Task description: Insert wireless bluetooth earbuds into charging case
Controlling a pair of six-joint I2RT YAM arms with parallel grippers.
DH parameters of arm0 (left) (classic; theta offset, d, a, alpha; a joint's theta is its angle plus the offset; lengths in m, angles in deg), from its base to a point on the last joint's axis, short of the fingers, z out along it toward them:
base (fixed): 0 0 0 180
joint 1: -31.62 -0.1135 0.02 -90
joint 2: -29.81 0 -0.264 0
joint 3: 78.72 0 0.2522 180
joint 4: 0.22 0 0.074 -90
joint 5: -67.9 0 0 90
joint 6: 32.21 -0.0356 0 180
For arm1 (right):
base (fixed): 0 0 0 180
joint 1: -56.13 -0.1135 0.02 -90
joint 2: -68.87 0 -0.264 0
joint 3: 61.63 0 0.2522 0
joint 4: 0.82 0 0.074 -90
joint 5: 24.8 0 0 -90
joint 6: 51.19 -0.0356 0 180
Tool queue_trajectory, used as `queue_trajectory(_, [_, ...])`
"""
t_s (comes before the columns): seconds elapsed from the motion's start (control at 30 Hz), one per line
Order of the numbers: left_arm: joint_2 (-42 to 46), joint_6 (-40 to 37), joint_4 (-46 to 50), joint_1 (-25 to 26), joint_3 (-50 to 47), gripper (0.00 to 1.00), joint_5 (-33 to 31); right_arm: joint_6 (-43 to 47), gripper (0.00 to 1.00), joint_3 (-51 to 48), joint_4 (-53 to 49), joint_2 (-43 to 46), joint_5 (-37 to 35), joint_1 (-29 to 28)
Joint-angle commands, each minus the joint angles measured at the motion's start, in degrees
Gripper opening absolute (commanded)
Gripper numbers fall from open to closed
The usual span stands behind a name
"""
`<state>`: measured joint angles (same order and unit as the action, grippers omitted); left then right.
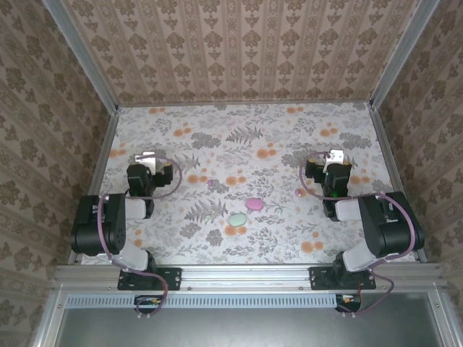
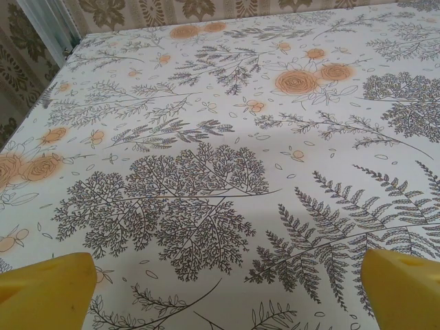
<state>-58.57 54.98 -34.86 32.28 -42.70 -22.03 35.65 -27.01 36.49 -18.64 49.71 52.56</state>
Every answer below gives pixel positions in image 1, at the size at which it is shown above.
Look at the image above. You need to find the grey slotted cable duct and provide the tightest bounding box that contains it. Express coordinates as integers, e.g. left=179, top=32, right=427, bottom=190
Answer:
left=67, top=293, right=343, bottom=309

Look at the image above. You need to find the grey metal sheet panel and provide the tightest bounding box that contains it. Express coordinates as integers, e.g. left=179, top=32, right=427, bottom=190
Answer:
left=54, top=292, right=449, bottom=347

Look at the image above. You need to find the black electronics connector box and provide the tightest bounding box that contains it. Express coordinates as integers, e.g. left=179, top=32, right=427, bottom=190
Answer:
left=335, top=293, right=362, bottom=314
left=134, top=294, right=166, bottom=314

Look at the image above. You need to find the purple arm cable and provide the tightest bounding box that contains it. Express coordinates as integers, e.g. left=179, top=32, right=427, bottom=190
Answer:
left=97, top=155, right=183, bottom=321
left=302, top=151, right=417, bottom=319

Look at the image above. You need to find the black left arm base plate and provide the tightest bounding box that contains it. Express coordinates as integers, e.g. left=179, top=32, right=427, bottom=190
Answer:
left=117, top=266, right=182, bottom=291

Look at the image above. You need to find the aluminium lower frame bar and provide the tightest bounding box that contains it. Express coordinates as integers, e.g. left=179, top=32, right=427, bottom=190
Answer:
left=426, top=288, right=459, bottom=347
left=30, top=285, right=72, bottom=347

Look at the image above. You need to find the aluminium table side rail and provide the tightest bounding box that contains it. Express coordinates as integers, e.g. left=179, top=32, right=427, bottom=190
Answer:
left=368, top=103, right=428, bottom=264
left=68, top=106, right=120, bottom=267

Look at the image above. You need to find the floral patterned table cover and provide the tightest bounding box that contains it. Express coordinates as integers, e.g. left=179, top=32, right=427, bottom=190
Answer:
left=81, top=103, right=417, bottom=265

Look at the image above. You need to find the aluminium mounting rail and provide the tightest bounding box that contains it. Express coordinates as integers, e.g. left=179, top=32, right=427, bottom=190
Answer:
left=53, top=262, right=445, bottom=290

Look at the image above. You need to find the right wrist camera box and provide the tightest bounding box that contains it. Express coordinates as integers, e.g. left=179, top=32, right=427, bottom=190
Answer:
left=324, top=148, right=344, bottom=173

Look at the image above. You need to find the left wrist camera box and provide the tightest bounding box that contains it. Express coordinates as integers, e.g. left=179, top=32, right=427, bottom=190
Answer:
left=133, top=150, right=157, bottom=171

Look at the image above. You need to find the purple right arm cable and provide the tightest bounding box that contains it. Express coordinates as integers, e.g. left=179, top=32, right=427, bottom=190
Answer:
left=302, top=151, right=417, bottom=319

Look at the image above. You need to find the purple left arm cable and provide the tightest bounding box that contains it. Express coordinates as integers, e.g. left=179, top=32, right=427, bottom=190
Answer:
left=97, top=155, right=183, bottom=321

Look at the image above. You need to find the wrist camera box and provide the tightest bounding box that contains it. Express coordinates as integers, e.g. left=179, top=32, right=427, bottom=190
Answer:
left=324, top=148, right=344, bottom=173
left=133, top=150, right=157, bottom=171

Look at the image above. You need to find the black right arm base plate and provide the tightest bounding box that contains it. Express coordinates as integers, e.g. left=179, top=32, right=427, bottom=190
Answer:
left=310, top=266, right=377, bottom=291

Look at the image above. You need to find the aluminium corner post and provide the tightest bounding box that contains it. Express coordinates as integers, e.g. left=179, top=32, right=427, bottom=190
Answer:
left=369, top=0, right=441, bottom=109
left=40, top=0, right=120, bottom=115

